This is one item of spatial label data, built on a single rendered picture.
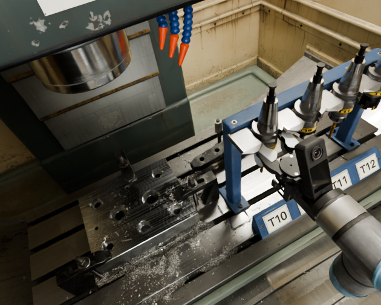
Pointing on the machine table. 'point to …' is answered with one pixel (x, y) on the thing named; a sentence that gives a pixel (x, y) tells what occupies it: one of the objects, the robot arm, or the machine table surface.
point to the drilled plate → (116, 255)
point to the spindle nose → (84, 65)
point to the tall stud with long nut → (218, 129)
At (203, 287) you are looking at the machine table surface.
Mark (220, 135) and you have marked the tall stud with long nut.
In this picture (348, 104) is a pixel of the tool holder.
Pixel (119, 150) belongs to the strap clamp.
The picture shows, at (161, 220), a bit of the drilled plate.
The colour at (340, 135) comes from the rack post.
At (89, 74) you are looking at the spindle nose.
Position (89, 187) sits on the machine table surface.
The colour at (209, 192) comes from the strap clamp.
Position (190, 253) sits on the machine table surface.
